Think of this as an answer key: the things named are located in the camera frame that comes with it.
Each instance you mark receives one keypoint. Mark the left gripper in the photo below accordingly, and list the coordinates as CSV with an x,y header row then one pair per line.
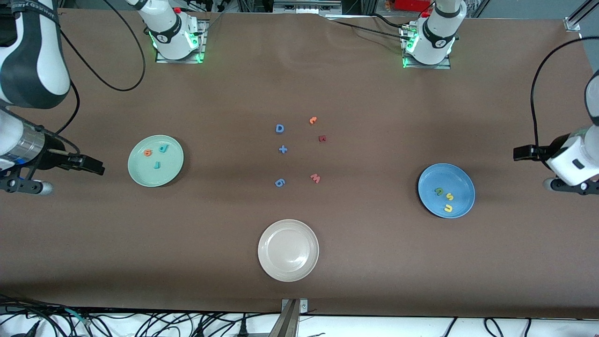
x,y
538,152

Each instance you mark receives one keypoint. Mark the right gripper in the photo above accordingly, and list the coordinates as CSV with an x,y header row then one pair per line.
x,y
50,159

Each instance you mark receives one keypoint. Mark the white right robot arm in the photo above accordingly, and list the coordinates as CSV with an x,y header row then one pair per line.
x,y
28,56

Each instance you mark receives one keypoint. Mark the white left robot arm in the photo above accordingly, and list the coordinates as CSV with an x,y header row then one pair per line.
x,y
437,28

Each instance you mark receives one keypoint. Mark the mint green plate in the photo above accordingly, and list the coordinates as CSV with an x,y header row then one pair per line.
x,y
140,171

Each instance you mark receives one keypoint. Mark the blue plate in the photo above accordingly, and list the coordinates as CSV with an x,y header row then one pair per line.
x,y
461,180

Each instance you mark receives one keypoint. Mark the aluminium corner profile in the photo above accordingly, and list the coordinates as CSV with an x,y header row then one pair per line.
x,y
573,22

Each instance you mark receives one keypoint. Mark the red box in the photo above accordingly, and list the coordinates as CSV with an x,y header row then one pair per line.
x,y
412,4

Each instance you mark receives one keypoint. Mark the brown table cover sheet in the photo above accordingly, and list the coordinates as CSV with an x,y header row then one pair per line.
x,y
374,262

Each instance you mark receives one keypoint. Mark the blue number six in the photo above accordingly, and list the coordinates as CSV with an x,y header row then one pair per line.
x,y
277,183

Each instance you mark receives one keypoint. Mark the pink letter w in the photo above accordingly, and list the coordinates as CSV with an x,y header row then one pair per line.
x,y
315,178

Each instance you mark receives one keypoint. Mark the beige plate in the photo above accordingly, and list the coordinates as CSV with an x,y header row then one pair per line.
x,y
288,250

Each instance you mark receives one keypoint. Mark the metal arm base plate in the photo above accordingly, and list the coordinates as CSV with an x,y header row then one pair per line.
x,y
204,42
444,66

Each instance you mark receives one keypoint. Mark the metal table edge bracket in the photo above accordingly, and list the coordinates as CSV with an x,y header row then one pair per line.
x,y
290,318

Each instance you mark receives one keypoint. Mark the aluminium frame profile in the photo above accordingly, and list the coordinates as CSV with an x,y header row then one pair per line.
x,y
304,7

